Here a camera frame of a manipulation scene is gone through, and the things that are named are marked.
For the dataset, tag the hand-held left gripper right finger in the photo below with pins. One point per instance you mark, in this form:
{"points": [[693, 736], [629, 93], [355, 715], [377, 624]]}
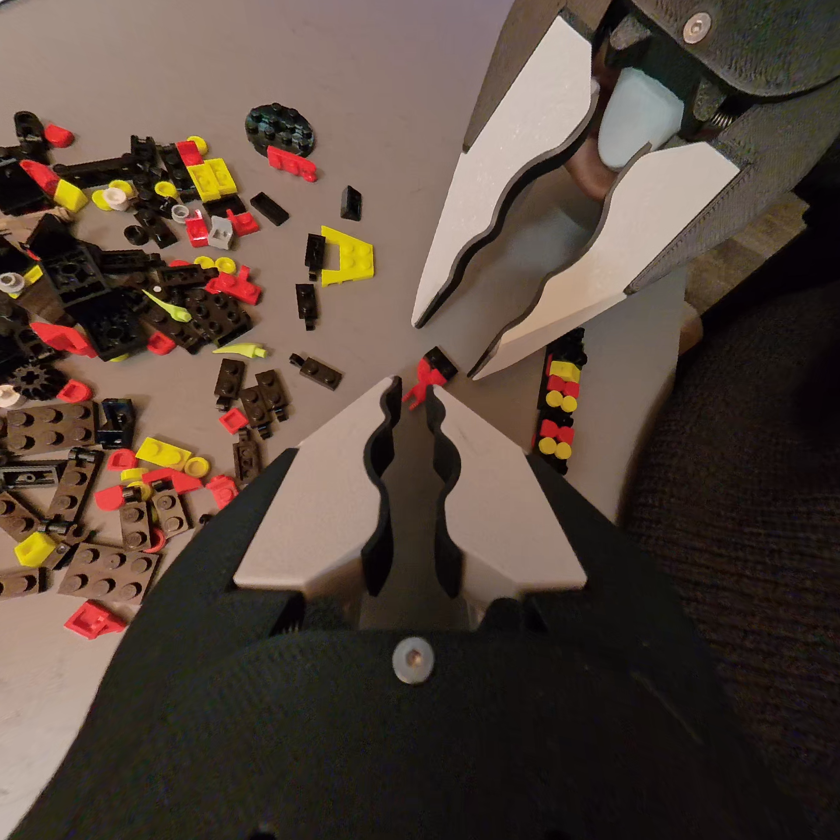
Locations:
{"points": [[518, 525]]}

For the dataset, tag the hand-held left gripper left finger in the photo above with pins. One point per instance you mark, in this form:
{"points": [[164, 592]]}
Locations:
{"points": [[308, 525]]}

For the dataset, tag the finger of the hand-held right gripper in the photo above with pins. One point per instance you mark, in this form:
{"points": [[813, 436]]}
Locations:
{"points": [[656, 216], [525, 131]]}

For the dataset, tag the red lego clip piece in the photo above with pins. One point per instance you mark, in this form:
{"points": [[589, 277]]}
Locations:
{"points": [[292, 164], [425, 380]]}

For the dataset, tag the small black lego plate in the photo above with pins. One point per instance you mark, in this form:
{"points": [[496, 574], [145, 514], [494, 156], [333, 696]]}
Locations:
{"points": [[443, 359]]}

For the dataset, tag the pile of lego pieces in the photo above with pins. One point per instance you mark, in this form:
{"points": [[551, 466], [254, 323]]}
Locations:
{"points": [[108, 577]]}

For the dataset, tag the black red yellow lego assembly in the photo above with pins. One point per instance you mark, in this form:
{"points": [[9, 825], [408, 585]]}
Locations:
{"points": [[558, 400]]}

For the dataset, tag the black lego slope piece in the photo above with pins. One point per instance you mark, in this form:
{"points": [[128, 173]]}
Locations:
{"points": [[351, 203]]}

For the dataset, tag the yellow lego wedge plate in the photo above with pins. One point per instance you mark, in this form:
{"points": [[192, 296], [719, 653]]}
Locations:
{"points": [[358, 256]]}

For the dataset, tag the black round lego plate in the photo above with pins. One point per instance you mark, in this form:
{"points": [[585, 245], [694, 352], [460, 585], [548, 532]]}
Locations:
{"points": [[279, 128]]}

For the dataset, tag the black flat lego tile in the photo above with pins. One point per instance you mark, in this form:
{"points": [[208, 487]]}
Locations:
{"points": [[269, 208]]}

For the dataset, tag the person's right hand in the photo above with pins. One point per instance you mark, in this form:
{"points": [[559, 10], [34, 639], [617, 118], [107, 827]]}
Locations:
{"points": [[590, 177]]}

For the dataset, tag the person's black knit sweater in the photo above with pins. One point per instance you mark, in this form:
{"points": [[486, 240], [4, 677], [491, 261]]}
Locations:
{"points": [[754, 525]]}

